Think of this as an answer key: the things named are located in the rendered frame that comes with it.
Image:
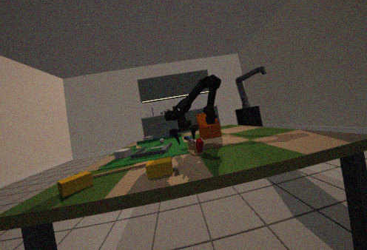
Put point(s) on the yellow rectangular block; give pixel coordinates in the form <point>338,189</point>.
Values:
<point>159,167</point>
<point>75,183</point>

